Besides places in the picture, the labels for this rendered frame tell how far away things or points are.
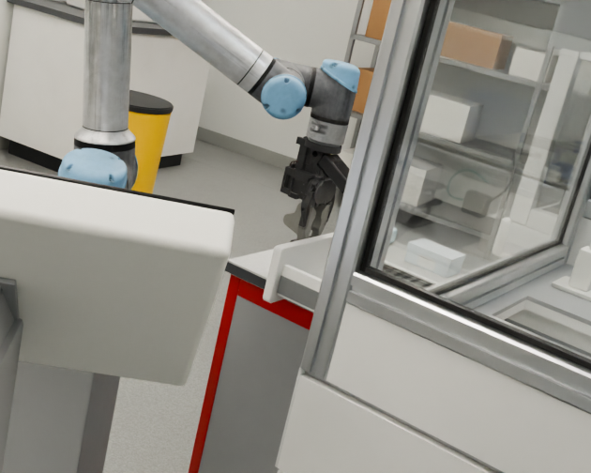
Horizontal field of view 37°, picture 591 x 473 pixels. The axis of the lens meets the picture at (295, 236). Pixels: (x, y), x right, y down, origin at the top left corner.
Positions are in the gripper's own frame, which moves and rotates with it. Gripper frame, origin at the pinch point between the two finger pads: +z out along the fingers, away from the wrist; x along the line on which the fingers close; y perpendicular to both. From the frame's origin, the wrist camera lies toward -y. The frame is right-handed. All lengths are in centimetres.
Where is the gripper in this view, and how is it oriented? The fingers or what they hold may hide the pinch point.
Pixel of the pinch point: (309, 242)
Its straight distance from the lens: 173.1
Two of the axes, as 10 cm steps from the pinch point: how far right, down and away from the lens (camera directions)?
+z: -2.2, 9.3, 2.9
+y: -8.0, -3.4, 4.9
